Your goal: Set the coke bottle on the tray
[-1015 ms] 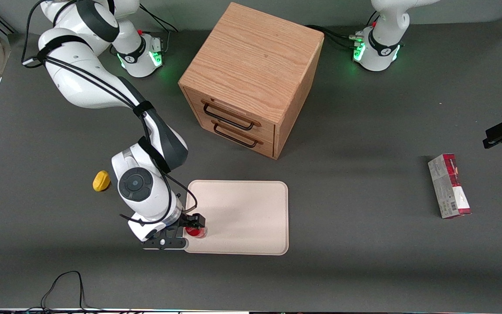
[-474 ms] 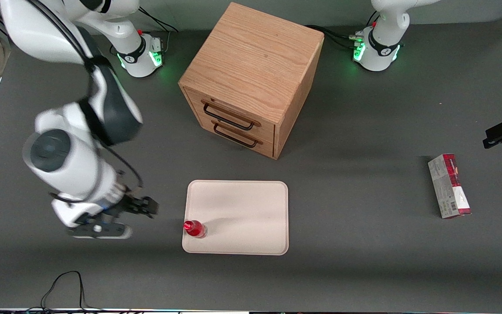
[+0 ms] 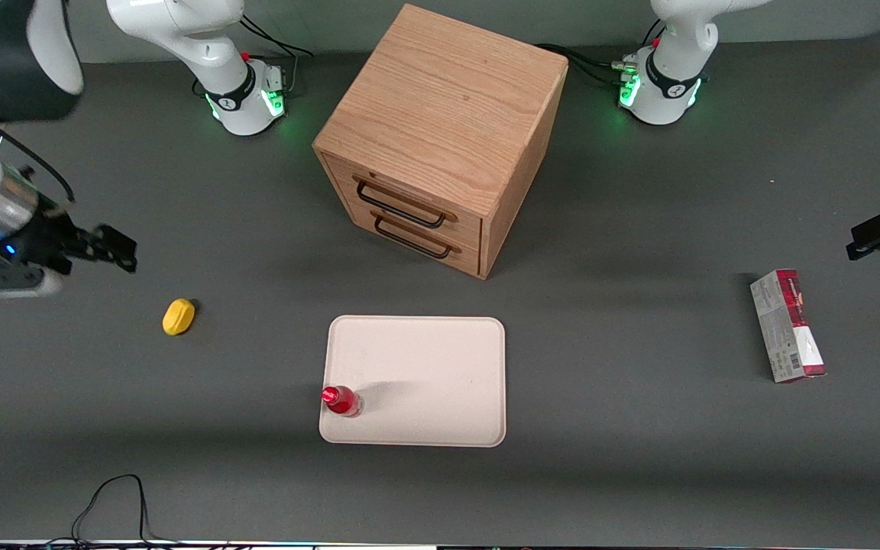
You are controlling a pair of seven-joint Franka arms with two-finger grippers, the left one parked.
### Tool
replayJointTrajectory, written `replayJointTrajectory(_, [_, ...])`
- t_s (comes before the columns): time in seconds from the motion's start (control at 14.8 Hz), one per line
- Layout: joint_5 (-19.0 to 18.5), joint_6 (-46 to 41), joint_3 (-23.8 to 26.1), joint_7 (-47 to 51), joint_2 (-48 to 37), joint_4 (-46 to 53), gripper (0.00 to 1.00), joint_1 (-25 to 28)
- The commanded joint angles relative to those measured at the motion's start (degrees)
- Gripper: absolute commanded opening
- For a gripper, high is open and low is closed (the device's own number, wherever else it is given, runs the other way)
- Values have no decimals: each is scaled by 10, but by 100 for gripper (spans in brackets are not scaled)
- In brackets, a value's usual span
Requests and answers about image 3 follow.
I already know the beige plastic tray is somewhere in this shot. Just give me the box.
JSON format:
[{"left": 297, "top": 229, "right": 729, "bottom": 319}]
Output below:
[{"left": 319, "top": 315, "right": 507, "bottom": 448}]

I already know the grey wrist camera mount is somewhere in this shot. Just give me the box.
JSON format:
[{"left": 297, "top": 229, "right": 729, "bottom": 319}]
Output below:
[{"left": 0, "top": 267, "right": 64, "bottom": 300}]

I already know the black looped table cable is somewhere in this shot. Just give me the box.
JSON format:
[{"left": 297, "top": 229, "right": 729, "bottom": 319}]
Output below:
[{"left": 47, "top": 474, "right": 181, "bottom": 548}]

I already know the black wire drawer handle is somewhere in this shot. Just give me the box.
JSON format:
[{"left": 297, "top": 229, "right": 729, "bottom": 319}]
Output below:
[
  {"left": 373, "top": 215, "right": 455, "bottom": 260},
  {"left": 354, "top": 177, "right": 448, "bottom": 230}
]

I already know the black left arm base cable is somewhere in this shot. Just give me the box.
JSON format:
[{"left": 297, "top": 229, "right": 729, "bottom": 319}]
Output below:
[{"left": 535, "top": 44, "right": 639, "bottom": 86}]

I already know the black arm base cable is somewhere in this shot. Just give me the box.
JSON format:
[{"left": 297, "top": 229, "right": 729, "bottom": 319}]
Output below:
[
  {"left": 535, "top": 44, "right": 639, "bottom": 86},
  {"left": 238, "top": 14, "right": 315, "bottom": 89}
]

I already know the red and white carton box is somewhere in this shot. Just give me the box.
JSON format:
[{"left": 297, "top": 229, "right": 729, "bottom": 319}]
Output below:
[{"left": 749, "top": 268, "right": 828, "bottom": 384}]

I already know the yellow toy lemon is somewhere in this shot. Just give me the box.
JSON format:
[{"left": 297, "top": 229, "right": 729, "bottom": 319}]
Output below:
[{"left": 162, "top": 298, "right": 196, "bottom": 337}]

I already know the wooden drawer cabinet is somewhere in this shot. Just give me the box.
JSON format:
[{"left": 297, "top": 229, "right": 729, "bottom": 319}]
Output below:
[{"left": 312, "top": 3, "right": 569, "bottom": 280}]

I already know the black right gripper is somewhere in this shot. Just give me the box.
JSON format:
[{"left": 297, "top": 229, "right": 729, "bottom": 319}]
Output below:
[{"left": 0, "top": 208, "right": 140, "bottom": 277}]

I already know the wooden drawer front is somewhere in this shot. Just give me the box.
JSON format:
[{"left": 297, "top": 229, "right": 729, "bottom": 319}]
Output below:
[
  {"left": 325, "top": 177, "right": 484, "bottom": 277},
  {"left": 322, "top": 151, "right": 485, "bottom": 248}
]

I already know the black right arm base cable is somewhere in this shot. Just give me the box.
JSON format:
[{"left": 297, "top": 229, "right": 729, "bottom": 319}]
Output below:
[{"left": 238, "top": 14, "right": 315, "bottom": 89}]

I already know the red coke bottle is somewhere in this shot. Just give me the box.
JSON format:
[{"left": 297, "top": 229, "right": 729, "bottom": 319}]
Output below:
[{"left": 321, "top": 385, "right": 365, "bottom": 418}]

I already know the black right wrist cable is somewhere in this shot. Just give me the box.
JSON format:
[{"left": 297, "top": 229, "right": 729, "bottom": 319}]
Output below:
[{"left": 0, "top": 92, "right": 76, "bottom": 205}]

